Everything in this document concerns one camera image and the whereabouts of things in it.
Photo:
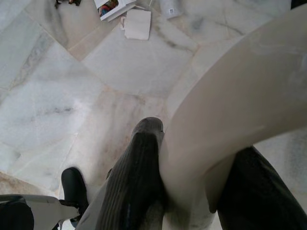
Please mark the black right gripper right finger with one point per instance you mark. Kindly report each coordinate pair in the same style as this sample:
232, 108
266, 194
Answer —
259, 198

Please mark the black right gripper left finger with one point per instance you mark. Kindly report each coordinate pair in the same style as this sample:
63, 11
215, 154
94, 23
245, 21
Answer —
136, 172

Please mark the beige cardboard piece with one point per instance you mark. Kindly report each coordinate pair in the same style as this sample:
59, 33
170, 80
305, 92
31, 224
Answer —
138, 24

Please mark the white box with picture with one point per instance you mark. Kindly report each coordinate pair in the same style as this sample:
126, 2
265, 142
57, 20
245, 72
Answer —
120, 10

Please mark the grey flat pack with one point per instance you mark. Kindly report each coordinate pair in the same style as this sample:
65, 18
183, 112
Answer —
172, 8

